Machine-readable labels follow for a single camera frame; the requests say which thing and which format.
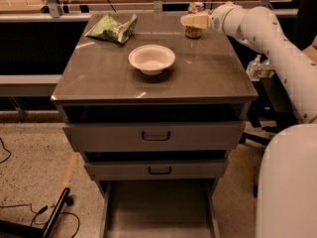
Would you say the clear sanitizer bottle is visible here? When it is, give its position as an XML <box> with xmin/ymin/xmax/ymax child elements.
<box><xmin>261</xmin><ymin>59</ymin><xmax>274</xmax><ymax>77</ymax></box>
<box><xmin>246</xmin><ymin>55</ymin><xmax>262</xmax><ymax>80</ymax></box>

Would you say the left clear sanitizer bottle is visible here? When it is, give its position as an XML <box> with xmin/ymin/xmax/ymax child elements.
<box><xmin>246</xmin><ymin>55</ymin><xmax>262</xmax><ymax>80</ymax></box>

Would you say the orange soda can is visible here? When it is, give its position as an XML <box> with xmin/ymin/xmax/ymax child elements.
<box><xmin>185</xmin><ymin>2</ymin><xmax>205</xmax><ymax>39</ymax></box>

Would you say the black office chair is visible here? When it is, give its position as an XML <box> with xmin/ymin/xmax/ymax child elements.
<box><xmin>247</xmin><ymin>75</ymin><xmax>298</xmax><ymax>133</ymax></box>

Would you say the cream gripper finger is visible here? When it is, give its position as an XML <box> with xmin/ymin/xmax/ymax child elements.
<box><xmin>180</xmin><ymin>12</ymin><xmax>211</xmax><ymax>29</ymax></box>

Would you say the right clear sanitizer bottle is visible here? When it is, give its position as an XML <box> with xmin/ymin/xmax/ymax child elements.
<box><xmin>261</xmin><ymin>59</ymin><xmax>274</xmax><ymax>77</ymax></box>

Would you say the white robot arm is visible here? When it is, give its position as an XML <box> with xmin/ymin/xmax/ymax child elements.
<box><xmin>180</xmin><ymin>2</ymin><xmax>317</xmax><ymax>238</ymax></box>

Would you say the black floor cable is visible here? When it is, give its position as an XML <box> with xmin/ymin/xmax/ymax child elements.
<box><xmin>0</xmin><ymin>202</ymin><xmax>81</xmax><ymax>238</ymax></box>

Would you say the green chip bag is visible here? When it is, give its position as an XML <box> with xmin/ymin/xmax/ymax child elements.
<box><xmin>85</xmin><ymin>14</ymin><xmax>138</xmax><ymax>44</ymax></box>

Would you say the white bowl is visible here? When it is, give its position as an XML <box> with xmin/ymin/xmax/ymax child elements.
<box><xmin>128</xmin><ymin>45</ymin><xmax>175</xmax><ymax>75</ymax></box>

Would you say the black stand base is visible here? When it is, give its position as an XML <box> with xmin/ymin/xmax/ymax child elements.
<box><xmin>0</xmin><ymin>186</ymin><xmax>74</xmax><ymax>238</ymax></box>

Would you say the grey drawer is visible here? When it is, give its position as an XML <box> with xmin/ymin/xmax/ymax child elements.
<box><xmin>84</xmin><ymin>159</ymin><xmax>229</xmax><ymax>180</ymax></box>
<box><xmin>63</xmin><ymin>121</ymin><xmax>245</xmax><ymax>153</ymax></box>

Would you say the middle grey drawer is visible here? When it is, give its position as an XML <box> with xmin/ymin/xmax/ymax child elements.
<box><xmin>84</xmin><ymin>159</ymin><xmax>229</xmax><ymax>180</ymax></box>

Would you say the top grey drawer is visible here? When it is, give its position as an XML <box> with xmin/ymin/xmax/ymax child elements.
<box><xmin>63</xmin><ymin>121</ymin><xmax>245</xmax><ymax>153</ymax></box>

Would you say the bottom open drawer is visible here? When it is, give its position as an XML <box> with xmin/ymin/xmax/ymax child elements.
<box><xmin>99</xmin><ymin>179</ymin><xmax>220</xmax><ymax>238</ymax></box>

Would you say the grey drawer cabinet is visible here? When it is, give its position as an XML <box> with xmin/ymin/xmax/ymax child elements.
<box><xmin>50</xmin><ymin>11</ymin><xmax>260</xmax><ymax>238</ymax></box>

